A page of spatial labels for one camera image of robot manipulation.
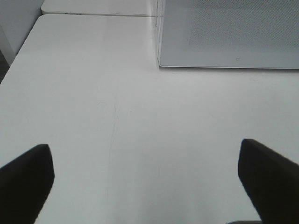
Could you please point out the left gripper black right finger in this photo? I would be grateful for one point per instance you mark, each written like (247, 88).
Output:
(271, 181)

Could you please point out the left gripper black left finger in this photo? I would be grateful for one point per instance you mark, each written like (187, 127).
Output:
(25, 184)

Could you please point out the adjacent white table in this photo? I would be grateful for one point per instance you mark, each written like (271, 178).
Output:
(141, 8)

